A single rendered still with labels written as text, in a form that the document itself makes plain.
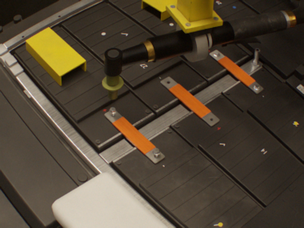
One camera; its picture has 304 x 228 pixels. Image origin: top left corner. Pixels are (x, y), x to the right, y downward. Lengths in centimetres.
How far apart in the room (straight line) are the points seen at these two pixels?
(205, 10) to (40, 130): 37
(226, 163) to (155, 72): 27
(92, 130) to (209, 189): 26
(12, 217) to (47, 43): 44
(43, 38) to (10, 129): 33
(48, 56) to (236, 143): 44
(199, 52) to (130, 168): 25
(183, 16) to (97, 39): 32
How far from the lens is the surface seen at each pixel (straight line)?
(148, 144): 119
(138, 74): 131
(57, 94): 128
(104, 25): 143
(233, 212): 111
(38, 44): 135
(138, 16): 146
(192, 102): 127
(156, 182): 113
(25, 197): 100
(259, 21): 124
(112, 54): 112
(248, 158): 119
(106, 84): 117
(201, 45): 115
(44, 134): 107
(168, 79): 131
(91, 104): 125
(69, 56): 131
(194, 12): 111
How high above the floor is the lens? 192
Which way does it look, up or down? 48 degrees down
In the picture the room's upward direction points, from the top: 4 degrees clockwise
